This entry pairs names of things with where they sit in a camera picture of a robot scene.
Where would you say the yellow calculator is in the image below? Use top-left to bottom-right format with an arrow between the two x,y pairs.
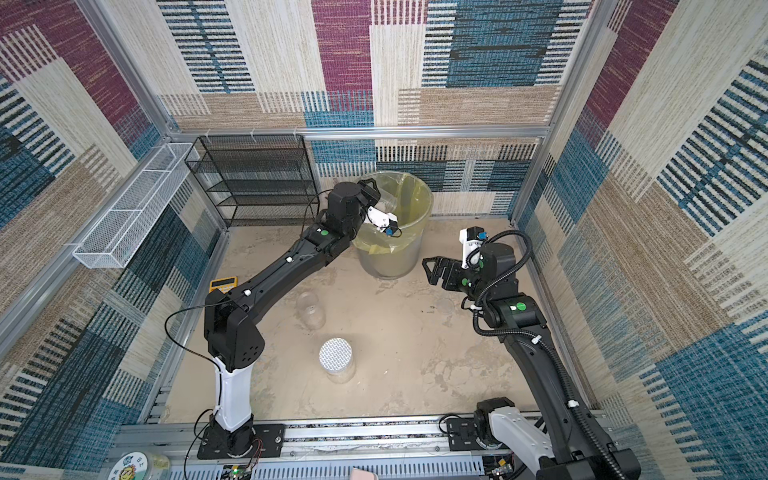
209,276 -> 238,293

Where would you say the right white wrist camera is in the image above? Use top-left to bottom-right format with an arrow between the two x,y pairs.
459,226 -> 487,269

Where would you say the empty clear plastic jar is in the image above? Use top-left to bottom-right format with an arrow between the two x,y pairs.
296,291 -> 326,330

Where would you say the aluminium front rail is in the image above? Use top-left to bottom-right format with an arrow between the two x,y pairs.
99,411 -> 542,479

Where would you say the white wire mesh basket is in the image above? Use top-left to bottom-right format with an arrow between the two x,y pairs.
73,143 -> 192,269

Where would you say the jar with patterned white lid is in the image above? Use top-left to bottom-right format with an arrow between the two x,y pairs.
318,337 -> 356,384

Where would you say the small jar with rice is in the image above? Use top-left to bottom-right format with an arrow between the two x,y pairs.
375,191 -> 401,217

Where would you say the black wire mesh shelf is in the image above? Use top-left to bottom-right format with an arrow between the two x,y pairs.
184,134 -> 319,227

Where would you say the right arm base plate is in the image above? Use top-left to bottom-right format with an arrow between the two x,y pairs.
439,415 -> 509,452

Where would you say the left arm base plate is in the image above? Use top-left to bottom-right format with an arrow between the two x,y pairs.
196,423 -> 286,460

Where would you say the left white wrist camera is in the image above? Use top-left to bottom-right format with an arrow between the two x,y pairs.
365,207 -> 402,238

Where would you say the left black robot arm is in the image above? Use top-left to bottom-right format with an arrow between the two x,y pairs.
198,179 -> 381,459

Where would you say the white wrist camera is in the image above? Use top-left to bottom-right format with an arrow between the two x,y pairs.
365,207 -> 402,238
459,226 -> 487,269

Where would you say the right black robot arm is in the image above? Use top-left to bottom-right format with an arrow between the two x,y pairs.
422,227 -> 641,479

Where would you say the bin with yellow bag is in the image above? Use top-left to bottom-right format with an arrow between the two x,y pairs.
353,171 -> 433,280

